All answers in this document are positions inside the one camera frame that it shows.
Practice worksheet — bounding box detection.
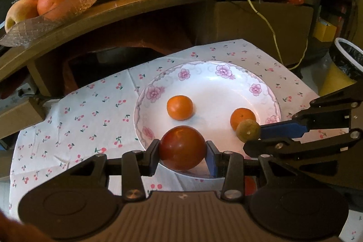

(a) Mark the yellow apple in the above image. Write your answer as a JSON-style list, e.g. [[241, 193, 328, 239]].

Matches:
[[5, 0, 39, 33]]

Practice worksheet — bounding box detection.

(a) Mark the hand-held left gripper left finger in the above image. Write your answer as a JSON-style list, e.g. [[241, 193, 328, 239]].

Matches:
[[64, 139, 161, 201]]

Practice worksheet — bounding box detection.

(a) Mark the glass fruit bowl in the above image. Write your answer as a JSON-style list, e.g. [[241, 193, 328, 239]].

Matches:
[[0, 0, 107, 47]]

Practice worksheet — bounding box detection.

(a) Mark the white floral plate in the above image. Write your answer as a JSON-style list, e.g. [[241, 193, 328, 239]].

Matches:
[[134, 60, 282, 180]]

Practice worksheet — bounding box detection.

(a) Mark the cherry print tablecloth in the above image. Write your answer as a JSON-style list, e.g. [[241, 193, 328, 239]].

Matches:
[[8, 38, 329, 220]]

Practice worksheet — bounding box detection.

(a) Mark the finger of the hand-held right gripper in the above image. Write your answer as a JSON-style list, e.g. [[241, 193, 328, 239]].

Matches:
[[243, 129, 363, 164], [259, 83, 363, 141]]

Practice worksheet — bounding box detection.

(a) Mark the large brown cardboard box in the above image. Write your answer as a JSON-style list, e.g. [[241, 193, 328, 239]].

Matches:
[[195, 0, 315, 68]]

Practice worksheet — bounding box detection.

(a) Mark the red tomato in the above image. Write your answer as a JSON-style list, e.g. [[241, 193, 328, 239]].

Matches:
[[159, 125, 206, 171]]

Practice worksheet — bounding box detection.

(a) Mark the orange tangerine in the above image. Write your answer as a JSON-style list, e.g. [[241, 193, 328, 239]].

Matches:
[[166, 95, 194, 121], [230, 107, 257, 132]]

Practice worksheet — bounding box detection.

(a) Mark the yellow plastic bag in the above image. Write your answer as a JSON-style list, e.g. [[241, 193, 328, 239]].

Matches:
[[319, 60, 356, 97]]

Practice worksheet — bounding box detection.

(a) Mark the small greenish tangerine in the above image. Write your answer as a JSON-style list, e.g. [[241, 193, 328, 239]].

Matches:
[[236, 119, 261, 143]]

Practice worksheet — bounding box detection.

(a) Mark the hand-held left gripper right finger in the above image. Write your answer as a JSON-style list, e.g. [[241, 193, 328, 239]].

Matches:
[[206, 140, 302, 201]]

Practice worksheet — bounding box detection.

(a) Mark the wooden desk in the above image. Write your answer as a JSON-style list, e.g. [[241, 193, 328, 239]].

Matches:
[[0, 0, 316, 82]]

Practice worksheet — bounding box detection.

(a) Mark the yellow box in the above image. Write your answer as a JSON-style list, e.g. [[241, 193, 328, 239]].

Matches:
[[313, 19, 338, 42]]

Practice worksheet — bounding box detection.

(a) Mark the trash bin with black bag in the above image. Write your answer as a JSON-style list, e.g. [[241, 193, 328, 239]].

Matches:
[[328, 37, 363, 81]]

